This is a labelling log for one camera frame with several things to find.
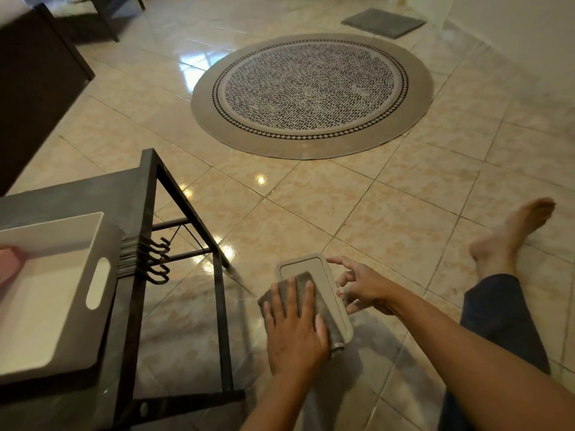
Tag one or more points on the person's right hand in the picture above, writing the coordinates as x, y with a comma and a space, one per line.
373, 289

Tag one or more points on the person's left hand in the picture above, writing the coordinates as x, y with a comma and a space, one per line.
294, 341

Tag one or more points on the person's left thumb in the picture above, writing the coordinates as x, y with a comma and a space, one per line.
323, 332

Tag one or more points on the person's left little finger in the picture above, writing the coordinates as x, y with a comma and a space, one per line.
268, 319

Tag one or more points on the person's left middle finger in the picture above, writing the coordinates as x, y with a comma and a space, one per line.
293, 296

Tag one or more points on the person's right thumb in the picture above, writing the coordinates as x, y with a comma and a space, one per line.
354, 306

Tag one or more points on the grey cleaning cloth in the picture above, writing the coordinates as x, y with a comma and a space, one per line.
325, 318

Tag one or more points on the white rectangular container lid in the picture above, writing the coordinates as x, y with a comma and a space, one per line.
305, 266

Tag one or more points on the person's left forearm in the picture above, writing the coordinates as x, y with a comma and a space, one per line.
281, 401

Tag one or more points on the person's right forearm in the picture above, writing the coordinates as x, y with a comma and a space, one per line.
467, 363

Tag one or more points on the black metal hook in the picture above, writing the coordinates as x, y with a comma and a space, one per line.
161, 278
162, 246

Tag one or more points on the person's dark blue trouser leg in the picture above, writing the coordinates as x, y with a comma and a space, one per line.
498, 318

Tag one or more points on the person's bare right foot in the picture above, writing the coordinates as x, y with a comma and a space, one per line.
507, 240

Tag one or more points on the black metal side table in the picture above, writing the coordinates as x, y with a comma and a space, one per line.
130, 192

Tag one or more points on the round patterned rug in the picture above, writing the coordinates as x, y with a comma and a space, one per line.
310, 91

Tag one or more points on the pink item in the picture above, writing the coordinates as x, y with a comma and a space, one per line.
9, 264

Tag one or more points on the grey floor mat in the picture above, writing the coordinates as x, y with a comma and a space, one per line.
384, 23

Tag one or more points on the dark wooden cabinet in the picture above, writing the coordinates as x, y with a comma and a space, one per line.
36, 94

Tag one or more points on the dark wooden furniture legs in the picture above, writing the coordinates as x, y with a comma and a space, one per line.
110, 17

